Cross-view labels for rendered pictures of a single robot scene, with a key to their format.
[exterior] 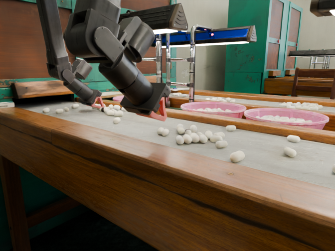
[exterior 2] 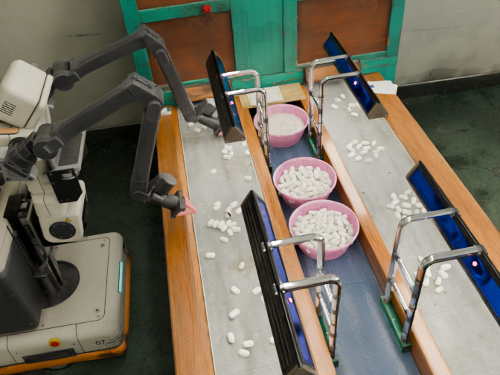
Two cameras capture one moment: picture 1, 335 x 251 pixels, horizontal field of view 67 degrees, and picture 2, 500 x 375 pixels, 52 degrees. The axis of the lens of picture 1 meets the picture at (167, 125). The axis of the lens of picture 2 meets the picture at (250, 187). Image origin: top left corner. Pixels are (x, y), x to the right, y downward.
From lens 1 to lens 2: 1.73 m
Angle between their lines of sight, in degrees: 47
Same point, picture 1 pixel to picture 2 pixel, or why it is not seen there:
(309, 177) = (218, 285)
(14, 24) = (174, 38)
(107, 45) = (140, 197)
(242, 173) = (183, 269)
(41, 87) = (196, 92)
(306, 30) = not seen: outside the picture
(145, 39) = (165, 188)
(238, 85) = not seen: outside the picture
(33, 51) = (192, 57)
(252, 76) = not seen: outside the picture
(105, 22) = (139, 188)
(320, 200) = (181, 296)
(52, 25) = (175, 91)
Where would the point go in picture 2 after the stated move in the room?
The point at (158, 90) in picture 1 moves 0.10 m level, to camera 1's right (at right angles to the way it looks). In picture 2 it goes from (177, 208) to (196, 219)
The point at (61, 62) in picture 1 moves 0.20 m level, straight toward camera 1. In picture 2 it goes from (186, 111) to (167, 138)
